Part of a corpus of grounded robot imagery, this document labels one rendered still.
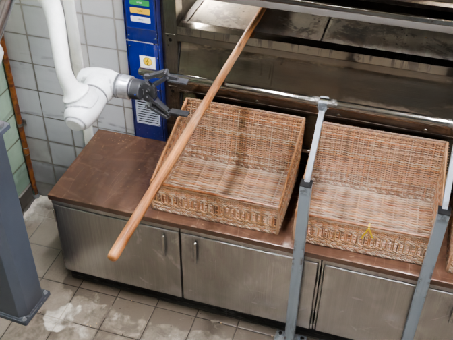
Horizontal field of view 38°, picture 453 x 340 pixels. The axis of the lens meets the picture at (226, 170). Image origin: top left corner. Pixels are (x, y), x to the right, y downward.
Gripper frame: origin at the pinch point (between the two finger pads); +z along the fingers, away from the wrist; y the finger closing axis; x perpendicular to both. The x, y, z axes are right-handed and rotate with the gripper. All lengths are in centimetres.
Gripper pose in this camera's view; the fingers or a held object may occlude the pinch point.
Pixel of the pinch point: (185, 98)
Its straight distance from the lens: 239.5
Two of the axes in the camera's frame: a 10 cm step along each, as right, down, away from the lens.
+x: -3.0, 6.0, -7.4
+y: -0.2, 7.8, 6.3
